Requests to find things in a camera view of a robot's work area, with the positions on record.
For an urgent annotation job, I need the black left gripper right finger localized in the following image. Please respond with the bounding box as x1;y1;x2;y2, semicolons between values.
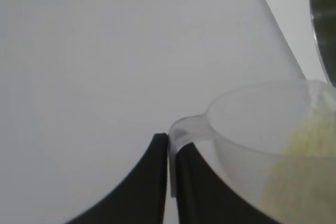
175;142;285;224

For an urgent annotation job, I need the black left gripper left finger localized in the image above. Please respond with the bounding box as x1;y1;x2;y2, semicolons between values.
64;132;169;224

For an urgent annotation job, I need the clear plastic measuring cup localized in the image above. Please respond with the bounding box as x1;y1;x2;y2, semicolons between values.
167;78;336;224

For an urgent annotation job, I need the stainless steel mixing bowl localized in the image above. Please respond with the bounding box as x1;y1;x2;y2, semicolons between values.
308;0;336;88

